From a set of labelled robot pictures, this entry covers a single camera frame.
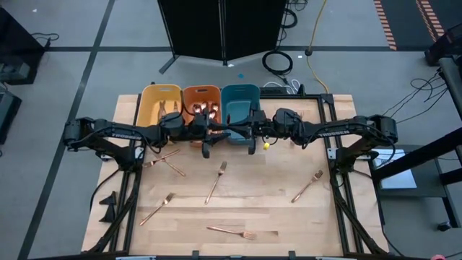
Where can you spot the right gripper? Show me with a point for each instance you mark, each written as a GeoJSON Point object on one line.
{"type": "Point", "coordinates": [261, 128]}

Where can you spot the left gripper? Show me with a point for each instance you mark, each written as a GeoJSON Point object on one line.
{"type": "Point", "coordinates": [198, 128]}

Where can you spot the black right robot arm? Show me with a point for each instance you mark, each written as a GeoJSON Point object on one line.
{"type": "Point", "coordinates": [335, 131]}

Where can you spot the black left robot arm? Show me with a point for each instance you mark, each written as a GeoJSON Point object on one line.
{"type": "Point", "coordinates": [130, 133]}

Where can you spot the teal plastic bin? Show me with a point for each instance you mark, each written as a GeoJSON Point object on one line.
{"type": "Point", "coordinates": [238, 95]}

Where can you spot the orange plastic bin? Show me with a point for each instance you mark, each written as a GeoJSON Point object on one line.
{"type": "Point", "coordinates": [189, 97]}

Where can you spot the black power strip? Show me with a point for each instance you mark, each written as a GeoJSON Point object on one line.
{"type": "Point", "coordinates": [272, 90]}

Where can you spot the yellow plastic bin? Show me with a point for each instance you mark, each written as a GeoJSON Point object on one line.
{"type": "Point", "coordinates": [149, 104]}

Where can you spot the black folding partition screen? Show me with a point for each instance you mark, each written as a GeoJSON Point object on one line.
{"type": "Point", "coordinates": [195, 29]}

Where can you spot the white paper sheet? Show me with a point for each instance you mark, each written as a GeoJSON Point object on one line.
{"type": "Point", "coordinates": [397, 177]}

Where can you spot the black metal stand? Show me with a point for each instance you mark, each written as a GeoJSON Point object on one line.
{"type": "Point", "coordinates": [433, 151]}

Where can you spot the black equipment box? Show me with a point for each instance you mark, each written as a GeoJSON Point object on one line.
{"type": "Point", "coordinates": [7, 115]}

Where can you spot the small black floor object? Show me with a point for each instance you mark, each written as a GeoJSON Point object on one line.
{"type": "Point", "coordinates": [444, 226]}

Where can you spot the black cabinet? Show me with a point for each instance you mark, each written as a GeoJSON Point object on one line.
{"type": "Point", "coordinates": [14, 43]}

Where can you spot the pink object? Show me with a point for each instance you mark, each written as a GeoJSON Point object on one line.
{"type": "Point", "coordinates": [438, 257]}

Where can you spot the black triangular bracket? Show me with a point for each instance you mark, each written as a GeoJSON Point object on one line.
{"type": "Point", "coordinates": [109, 216]}
{"type": "Point", "coordinates": [111, 200]}

